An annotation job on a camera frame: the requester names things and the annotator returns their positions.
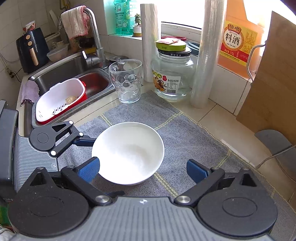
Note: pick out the orange cooking wine jug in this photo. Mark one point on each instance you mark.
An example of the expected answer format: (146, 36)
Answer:
(239, 36)

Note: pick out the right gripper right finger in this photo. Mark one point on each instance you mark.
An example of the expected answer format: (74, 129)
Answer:
(206, 180)

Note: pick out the steel sink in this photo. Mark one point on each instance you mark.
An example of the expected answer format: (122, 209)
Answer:
(98, 85)

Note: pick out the pink cloth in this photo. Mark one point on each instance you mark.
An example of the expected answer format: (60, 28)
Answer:
(30, 92)

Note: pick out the grey checked cloth mat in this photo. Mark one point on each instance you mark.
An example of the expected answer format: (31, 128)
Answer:
(183, 139)

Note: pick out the clear drinking glass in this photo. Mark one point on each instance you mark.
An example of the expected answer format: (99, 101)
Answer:
(126, 77)

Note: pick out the striped dish towel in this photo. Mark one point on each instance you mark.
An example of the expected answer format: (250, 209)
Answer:
(75, 22)

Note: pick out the large glass jar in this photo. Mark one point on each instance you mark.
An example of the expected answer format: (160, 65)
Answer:
(172, 69)

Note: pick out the kitchen cleaver knife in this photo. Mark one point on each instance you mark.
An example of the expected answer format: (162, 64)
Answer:
(281, 149)

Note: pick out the metal faucet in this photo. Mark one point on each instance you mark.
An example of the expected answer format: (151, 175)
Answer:
(99, 48)

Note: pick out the white ceramic bowl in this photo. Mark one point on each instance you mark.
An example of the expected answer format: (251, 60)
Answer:
(129, 153)

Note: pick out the red white strainer basket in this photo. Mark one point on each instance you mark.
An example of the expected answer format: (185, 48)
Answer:
(59, 99)

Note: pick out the black air fryer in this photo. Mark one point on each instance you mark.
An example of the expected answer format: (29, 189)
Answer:
(32, 50)

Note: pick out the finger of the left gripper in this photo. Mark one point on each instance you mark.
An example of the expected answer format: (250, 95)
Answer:
(58, 137)

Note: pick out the small potted plant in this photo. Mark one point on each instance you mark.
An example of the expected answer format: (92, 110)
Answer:
(137, 28)

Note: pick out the wooden cutting board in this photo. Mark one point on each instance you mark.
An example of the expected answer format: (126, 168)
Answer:
(270, 103)

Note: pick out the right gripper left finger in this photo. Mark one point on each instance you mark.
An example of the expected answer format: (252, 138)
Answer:
(81, 176)

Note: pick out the green detergent bottle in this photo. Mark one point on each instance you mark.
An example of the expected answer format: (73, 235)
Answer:
(124, 16)

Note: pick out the plastic wrap roll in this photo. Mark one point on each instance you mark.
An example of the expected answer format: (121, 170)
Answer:
(151, 32)
(210, 45)

